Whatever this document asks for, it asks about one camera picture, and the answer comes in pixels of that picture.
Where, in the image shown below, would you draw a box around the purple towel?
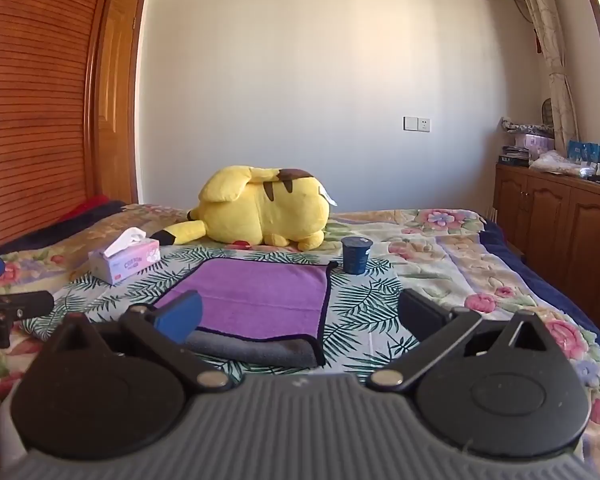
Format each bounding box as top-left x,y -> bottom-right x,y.
152,257 -> 339,343

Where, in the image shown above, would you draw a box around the floral folded cloth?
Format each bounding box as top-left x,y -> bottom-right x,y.
500,117 -> 555,137

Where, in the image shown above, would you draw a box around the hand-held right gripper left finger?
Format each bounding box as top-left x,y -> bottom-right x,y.
35,290 -> 233,394

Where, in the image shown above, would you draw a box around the pink storage box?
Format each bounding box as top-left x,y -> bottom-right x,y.
514,132 -> 556,159

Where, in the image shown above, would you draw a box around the dark blue cup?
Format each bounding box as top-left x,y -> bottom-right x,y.
341,236 -> 374,275

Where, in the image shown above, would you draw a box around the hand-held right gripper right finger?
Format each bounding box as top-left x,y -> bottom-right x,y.
367,288 -> 563,394

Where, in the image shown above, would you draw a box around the dark blue quilt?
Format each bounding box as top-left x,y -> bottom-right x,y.
0,200 -> 131,257

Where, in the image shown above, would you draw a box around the pink tissue box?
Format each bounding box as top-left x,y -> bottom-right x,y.
88,227 -> 161,286

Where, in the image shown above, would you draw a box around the wooden cabinet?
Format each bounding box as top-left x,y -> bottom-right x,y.
492,161 -> 600,332

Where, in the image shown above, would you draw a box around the wooden louvred wardrobe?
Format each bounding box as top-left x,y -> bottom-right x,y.
0,0 -> 122,257

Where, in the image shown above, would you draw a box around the dark blue bedsheet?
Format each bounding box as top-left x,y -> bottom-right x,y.
479,217 -> 600,363

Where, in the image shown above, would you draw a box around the red pillow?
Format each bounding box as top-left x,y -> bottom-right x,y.
55,194 -> 112,222

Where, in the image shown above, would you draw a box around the dark book stack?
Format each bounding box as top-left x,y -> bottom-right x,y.
499,145 -> 532,167

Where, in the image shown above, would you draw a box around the grey towel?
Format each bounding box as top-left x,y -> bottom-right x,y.
185,329 -> 327,369

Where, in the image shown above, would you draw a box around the wooden door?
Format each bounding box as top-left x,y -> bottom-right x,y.
95,0 -> 147,206

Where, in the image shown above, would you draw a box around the patterned beige curtain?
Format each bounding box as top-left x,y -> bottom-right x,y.
510,0 -> 582,155

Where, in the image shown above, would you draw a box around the yellow plush toy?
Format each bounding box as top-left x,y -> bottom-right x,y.
150,164 -> 337,252

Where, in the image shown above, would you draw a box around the white crumpled cloth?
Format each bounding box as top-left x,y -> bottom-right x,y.
529,151 -> 597,178

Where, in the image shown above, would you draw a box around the blue packets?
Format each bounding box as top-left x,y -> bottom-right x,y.
567,140 -> 600,165

